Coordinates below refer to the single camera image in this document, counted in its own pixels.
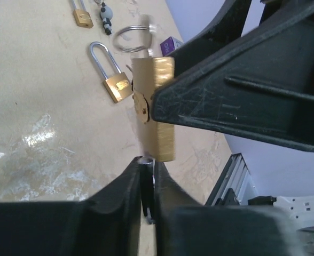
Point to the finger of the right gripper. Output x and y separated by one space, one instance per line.
227 24
259 87

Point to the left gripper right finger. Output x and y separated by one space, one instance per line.
183 226

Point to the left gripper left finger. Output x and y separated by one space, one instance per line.
107 223

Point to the short shackle brass padlock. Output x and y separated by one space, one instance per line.
157 139

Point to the long shackle brass padlock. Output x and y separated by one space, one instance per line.
117 85

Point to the small brass padlock with keys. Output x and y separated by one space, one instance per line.
82 16

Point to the purple white box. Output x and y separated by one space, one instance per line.
170 44

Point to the aluminium frame rail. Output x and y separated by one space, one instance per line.
234 186

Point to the panda keychain with keys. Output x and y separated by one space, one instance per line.
106 15

